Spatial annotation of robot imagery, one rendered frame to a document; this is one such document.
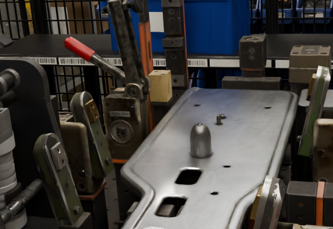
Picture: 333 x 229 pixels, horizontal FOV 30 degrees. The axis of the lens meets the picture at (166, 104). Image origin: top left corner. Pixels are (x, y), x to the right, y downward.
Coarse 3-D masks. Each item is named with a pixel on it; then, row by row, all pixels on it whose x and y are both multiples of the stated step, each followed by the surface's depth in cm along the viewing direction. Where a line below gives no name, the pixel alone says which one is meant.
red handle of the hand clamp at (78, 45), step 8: (72, 40) 107; (72, 48) 107; (80, 48) 107; (88, 48) 107; (80, 56) 107; (88, 56) 107; (96, 56) 107; (96, 64) 107; (104, 64) 107; (112, 72) 107; (120, 72) 107; (120, 80) 107
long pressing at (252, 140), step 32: (192, 96) 120; (224, 96) 119; (256, 96) 117; (288, 96) 116; (160, 128) 104; (224, 128) 103; (256, 128) 102; (288, 128) 102; (128, 160) 92; (160, 160) 92; (192, 160) 92; (224, 160) 91; (256, 160) 90; (160, 192) 82; (192, 192) 82; (224, 192) 81; (256, 192) 81; (128, 224) 74; (160, 224) 75; (192, 224) 74; (224, 224) 74
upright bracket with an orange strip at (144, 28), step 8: (144, 0) 112; (144, 8) 112; (144, 16) 112; (144, 24) 112; (144, 32) 113; (144, 40) 113; (144, 48) 114; (144, 56) 114; (152, 56) 117; (144, 64) 115; (152, 64) 117; (144, 72) 115; (152, 112) 118; (152, 120) 118; (152, 128) 119
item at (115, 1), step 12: (120, 0) 101; (132, 0) 101; (108, 12) 103; (120, 12) 102; (120, 24) 102; (132, 24) 105; (120, 36) 103; (132, 36) 105; (120, 48) 104; (132, 48) 106; (132, 60) 104; (132, 72) 104; (144, 84) 108
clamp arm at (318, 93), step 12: (324, 72) 90; (312, 84) 91; (324, 84) 90; (312, 96) 91; (324, 96) 91; (312, 108) 92; (312, 120) 92; (312, 132) 93; (300, 144) 94; (312, 144) 94
